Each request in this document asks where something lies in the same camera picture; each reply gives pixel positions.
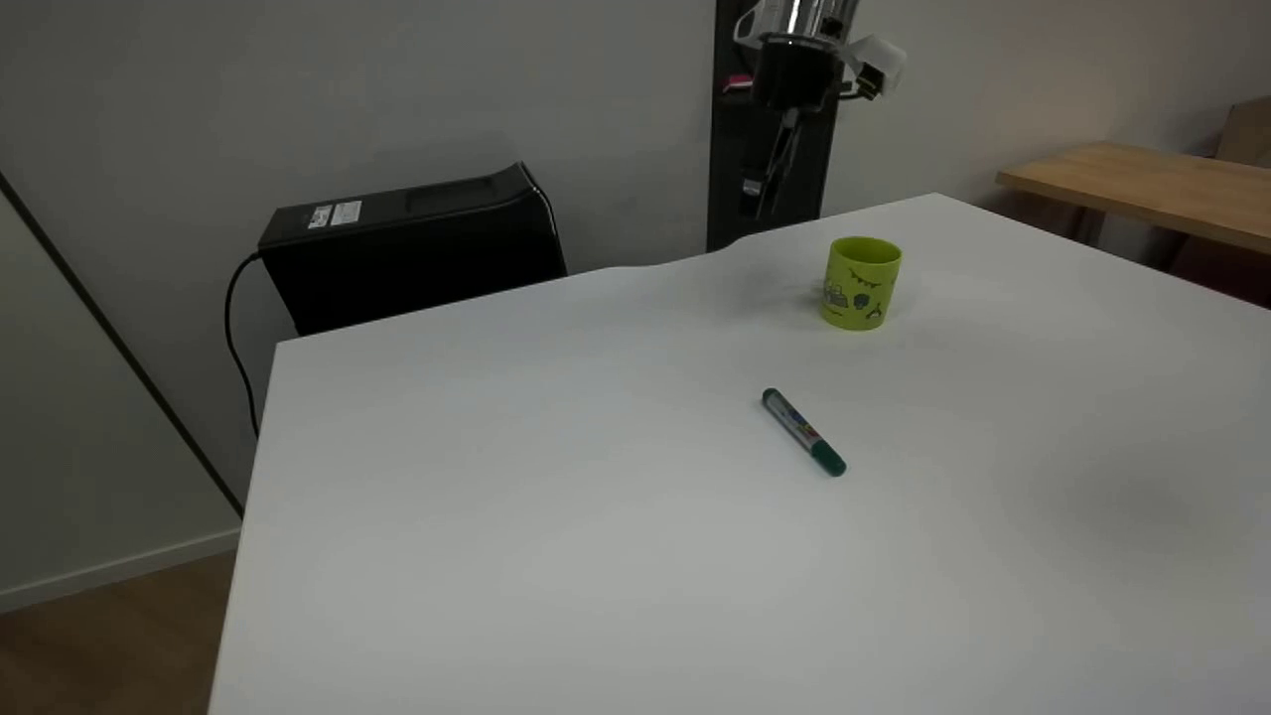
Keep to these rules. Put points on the green marker pen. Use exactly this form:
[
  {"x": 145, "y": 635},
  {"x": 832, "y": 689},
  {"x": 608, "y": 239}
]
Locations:
[{"x": 800, "y": 431}]

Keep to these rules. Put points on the lime green printed cup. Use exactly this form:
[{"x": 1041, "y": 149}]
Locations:
[{"x": 861, "y": 284}]

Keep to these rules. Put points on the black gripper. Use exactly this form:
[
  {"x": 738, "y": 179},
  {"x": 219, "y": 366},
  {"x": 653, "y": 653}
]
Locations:
[{"x": 796, "y": 69}]

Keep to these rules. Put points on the tall black column panel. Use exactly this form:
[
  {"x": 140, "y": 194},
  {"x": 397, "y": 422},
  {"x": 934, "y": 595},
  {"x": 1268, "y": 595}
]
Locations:
[{"x": 738, "y": 143}]

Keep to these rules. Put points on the brown cardboard box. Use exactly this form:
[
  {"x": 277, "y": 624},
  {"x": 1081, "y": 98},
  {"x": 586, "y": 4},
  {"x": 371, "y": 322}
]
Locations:
[{"x": 1251, "y": 133}]

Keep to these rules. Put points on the wooden side table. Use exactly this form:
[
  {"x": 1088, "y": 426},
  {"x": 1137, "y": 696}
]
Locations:
[{"x": 1155, "y": 183}]

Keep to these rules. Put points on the thin black diagonal pole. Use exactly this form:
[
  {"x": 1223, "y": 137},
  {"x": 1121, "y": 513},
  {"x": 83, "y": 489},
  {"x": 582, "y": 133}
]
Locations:
[{"x": 127, "y": 345}]

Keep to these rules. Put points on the large black computer box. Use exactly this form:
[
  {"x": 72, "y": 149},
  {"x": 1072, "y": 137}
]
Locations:
[{"x": 410, "y": 245}]

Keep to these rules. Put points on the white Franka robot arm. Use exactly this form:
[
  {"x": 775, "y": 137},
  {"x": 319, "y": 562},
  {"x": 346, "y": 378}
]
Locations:
[{"x": 806, "y": 18}]

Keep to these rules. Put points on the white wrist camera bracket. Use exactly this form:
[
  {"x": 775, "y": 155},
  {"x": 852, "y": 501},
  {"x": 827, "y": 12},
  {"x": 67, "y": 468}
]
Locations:
[{"x": 879, "y": 67}]

